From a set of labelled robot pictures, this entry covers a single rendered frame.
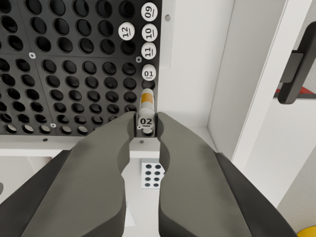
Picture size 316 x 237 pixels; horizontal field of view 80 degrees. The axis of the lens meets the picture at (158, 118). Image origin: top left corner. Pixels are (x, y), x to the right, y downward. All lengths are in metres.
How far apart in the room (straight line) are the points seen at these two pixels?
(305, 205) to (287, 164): 1.93
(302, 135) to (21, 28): 0.49
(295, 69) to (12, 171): 0.42
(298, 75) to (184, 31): 0.12
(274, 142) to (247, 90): 0.30
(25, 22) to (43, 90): 0.06
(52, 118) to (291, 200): 2.23
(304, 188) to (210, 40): 2.07
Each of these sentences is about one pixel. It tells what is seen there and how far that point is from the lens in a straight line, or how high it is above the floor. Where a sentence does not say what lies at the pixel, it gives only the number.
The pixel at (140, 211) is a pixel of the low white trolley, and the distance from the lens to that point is 0.59.
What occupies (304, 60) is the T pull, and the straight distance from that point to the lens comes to 0.21.
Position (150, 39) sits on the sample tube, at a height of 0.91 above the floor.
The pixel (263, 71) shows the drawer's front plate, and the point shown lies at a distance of 0.18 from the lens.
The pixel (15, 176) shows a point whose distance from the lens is 0.43.
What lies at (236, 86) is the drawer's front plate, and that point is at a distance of 0.21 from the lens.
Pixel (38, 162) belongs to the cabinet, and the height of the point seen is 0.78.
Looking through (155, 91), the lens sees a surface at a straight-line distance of 0.19.
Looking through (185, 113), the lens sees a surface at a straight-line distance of 0.28.
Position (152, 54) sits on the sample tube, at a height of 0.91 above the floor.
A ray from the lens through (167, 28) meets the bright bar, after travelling 0.23.
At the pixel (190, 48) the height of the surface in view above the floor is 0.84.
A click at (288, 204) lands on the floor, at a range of 2.36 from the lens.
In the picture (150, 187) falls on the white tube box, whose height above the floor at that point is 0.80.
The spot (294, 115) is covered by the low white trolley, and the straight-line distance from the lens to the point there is 0.46.
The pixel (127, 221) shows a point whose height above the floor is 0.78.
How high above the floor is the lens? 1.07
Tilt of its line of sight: 58 degrees down
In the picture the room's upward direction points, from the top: 177 degrees clockwise
